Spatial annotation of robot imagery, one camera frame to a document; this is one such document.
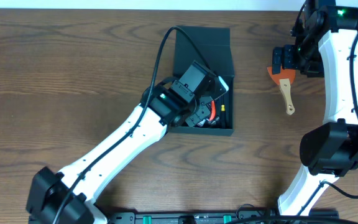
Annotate red handled pliers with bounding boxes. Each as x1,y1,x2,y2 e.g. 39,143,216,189
208,100,216,121

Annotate orange scraper wooden handle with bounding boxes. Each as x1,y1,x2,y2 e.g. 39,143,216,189
267,66,296,115

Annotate black yellow screwdriver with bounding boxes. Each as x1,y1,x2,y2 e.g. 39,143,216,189
220,97,226,129

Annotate dark green box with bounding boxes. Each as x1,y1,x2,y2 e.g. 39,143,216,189
171,26,235,136

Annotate small claw hammer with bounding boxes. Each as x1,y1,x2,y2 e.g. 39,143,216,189
208,116,220,126

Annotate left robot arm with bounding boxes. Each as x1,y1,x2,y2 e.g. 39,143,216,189
25,62,229,223

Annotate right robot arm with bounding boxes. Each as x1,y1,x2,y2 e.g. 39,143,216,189
267,0,358,217

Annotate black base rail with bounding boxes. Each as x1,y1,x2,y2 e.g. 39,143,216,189
104,210,340,224

